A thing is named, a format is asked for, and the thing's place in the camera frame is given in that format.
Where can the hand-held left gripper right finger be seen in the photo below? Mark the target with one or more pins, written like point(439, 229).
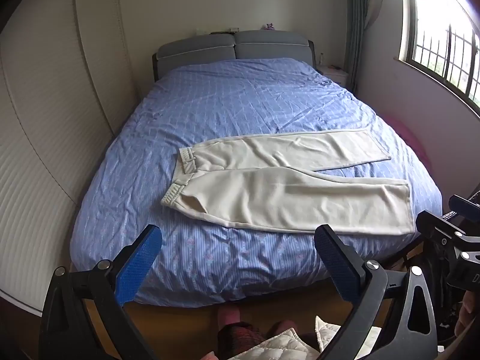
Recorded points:
point(337, 266)

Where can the green curtain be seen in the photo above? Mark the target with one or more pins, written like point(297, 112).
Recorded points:
point(360, 26)

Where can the white nightstand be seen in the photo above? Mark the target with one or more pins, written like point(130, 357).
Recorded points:
point(335, 77)

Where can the grey upholstered headboard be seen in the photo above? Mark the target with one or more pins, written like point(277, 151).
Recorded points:
point(195, 50)

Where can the white ribbed wardrobe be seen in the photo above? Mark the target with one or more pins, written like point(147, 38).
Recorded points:
point(37, 138)

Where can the blue striped floral bedcover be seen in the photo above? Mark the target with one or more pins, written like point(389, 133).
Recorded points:
point(225, 101)

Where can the window with metal grille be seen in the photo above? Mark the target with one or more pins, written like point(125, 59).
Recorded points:
point(431, 45)

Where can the dark red plaid trousers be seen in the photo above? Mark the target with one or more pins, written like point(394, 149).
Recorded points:
point(242, 339)

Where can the small purple toy figure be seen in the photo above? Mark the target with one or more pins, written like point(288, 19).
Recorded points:
point(270, 26)

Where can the person's right hand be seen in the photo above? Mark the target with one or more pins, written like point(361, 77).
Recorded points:
point(470, 313)

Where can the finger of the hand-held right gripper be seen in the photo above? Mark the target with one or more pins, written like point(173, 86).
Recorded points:
point(437, 227)
point(465, 204)

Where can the white quilted clothing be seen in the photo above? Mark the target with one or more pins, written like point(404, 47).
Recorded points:
point(285, 341)

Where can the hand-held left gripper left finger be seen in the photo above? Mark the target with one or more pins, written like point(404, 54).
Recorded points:
point(137, 266)

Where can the cream pants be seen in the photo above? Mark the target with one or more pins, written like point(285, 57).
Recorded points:
point(281, 195)

